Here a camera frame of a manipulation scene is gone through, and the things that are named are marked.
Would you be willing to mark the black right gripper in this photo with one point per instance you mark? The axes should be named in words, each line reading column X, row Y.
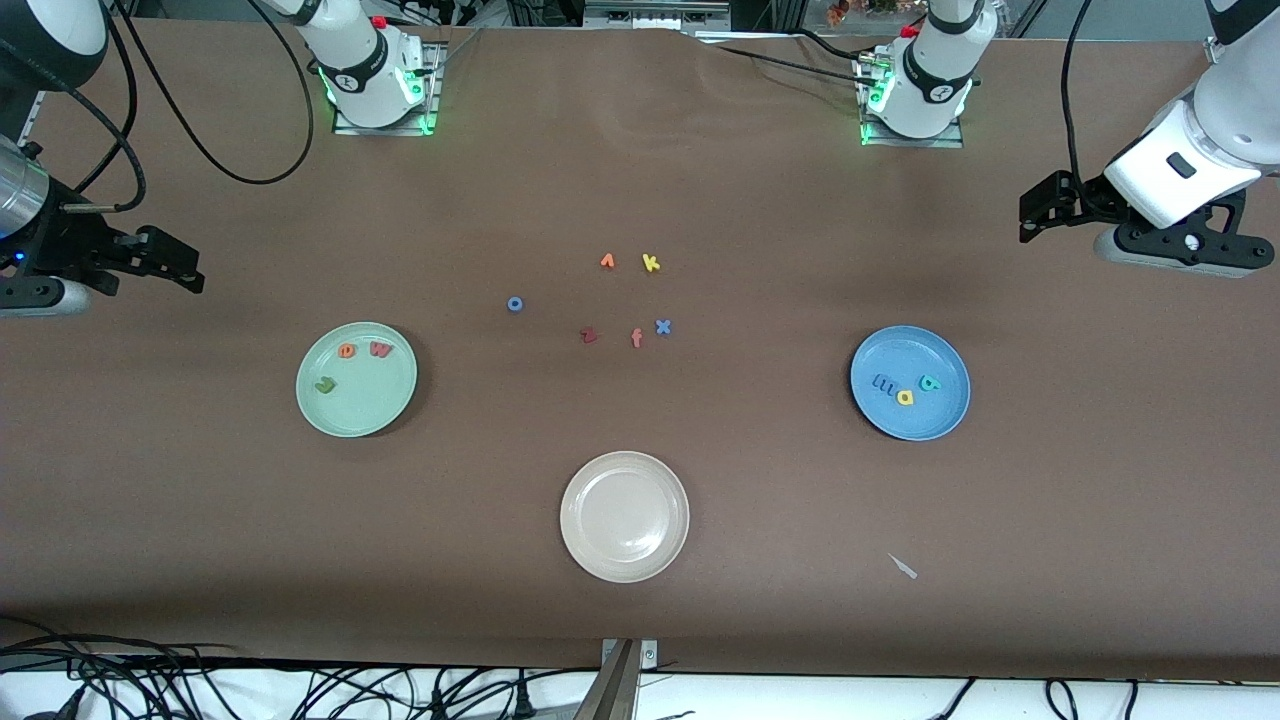
column 62, row 246

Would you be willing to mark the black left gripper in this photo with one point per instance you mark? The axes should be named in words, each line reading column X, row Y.
column 1086, row 199

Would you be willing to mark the pink letter w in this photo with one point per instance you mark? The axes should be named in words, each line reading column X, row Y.
column 380, row 349

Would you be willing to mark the blue letter m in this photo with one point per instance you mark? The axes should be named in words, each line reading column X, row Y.
column 885, row 383

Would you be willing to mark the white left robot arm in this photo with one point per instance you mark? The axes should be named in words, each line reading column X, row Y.
column 1230, row 130

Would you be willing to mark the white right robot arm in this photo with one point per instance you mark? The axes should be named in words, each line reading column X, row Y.
column 365, row 85

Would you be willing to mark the blue plate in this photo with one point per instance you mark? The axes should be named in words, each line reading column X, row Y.
column 910, row 345

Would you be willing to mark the green plate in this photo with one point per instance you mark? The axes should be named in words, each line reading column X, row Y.
column 357, row 410

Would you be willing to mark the orange flower decoration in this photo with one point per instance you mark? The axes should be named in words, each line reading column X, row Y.
column 850, row 10

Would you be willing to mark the white paper scrap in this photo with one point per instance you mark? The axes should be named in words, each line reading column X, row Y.
column 903, row 566

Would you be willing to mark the grey metal box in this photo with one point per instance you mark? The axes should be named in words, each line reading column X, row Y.
column 655, row 12

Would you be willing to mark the beige plate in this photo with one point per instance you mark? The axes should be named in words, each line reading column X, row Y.
column 625, row 516

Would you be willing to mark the grey metal bar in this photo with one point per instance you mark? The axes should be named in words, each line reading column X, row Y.
column 610, row 690

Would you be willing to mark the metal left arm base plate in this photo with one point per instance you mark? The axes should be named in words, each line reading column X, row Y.
column 910, row 142

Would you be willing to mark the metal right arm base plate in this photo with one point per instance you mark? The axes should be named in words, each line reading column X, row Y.
column 385, row 128

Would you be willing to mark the metal table edge bracket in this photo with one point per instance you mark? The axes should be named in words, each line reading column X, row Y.
column 648, row 655

